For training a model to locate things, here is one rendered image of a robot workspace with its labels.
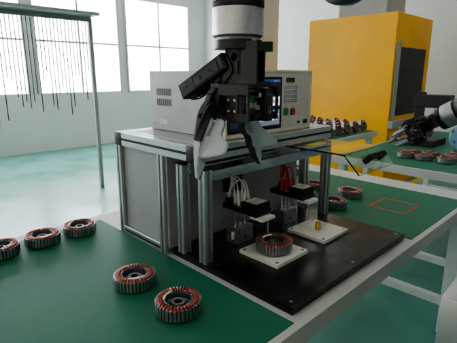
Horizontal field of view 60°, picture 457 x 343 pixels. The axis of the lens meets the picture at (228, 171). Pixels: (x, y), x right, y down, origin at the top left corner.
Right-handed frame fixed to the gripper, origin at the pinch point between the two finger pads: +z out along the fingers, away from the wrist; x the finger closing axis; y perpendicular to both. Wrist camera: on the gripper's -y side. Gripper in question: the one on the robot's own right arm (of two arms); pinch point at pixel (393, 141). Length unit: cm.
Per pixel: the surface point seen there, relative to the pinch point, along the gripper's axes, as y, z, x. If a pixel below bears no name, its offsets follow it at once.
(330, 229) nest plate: 27.0, 20.5, 18.4
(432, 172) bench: -101, 46, 27
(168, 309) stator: 96, 12, 13
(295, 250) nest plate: 50, 16, 18
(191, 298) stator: 89, 13, 13
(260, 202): 52, 18, 0
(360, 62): -290, 160, -95
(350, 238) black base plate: 26.6, 14.5, 23.4
